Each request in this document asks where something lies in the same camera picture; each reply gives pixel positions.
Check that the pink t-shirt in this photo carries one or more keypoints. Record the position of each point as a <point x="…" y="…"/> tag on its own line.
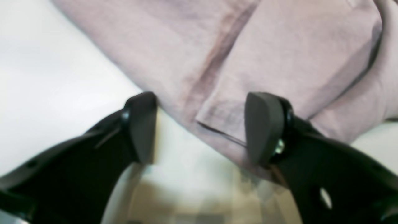
<point x="334" y="60"/>

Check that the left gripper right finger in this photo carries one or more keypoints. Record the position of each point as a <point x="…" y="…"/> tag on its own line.
<point x="331" y="182"/>

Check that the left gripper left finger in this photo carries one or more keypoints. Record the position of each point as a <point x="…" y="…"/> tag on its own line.
<point x="72" y="182"/>

